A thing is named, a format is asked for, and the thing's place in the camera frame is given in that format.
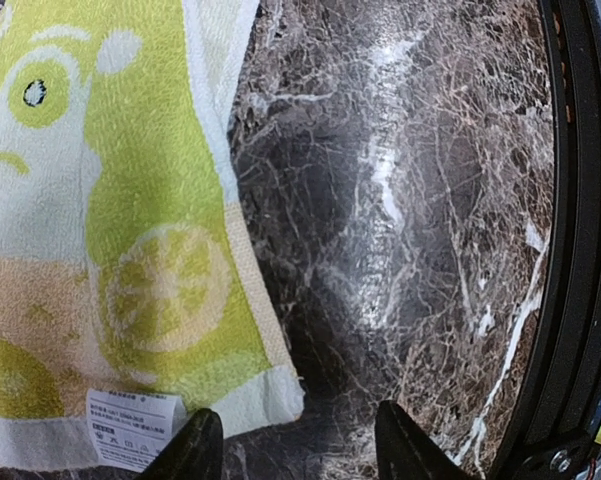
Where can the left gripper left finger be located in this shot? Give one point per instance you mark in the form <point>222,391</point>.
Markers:
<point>195,452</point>

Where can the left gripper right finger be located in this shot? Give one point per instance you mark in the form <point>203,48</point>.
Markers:
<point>404,450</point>

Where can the yellow-green crocodile towel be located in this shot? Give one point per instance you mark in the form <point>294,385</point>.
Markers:
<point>130,295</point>

